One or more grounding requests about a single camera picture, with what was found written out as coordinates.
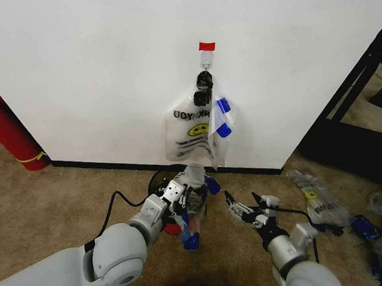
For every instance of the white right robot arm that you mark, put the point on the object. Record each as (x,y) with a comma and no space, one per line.
(312,283)

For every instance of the red fire extinguisher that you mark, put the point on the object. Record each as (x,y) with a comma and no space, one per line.
(10,132)

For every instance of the crumpled clear smiley bag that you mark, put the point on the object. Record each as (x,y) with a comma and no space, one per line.
(320,202)

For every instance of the red tape strip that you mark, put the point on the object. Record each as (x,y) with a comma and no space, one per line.
(207,46)

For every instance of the clear bag with blue patches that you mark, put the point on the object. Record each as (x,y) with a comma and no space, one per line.
(195,182)
(223,116)

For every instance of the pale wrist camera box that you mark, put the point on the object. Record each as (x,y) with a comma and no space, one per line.
(174,190)
(269,205)

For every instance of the black round trash bin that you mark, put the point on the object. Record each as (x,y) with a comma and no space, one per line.
(154,183)

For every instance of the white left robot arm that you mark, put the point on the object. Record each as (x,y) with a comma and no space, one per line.
(112,258)

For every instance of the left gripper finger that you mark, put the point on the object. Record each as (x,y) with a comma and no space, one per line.
(182,204)
(197,192)

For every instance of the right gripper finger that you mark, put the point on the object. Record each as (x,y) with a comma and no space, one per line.
(258,200)
(239,209)

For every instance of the clear smiley garbage bag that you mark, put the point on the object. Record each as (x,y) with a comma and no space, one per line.
(185,133)

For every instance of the crumpled bag with blue patches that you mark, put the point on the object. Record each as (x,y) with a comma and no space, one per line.
(369,230)

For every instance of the black metal frame shelf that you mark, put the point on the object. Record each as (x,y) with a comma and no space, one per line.
(342,103)

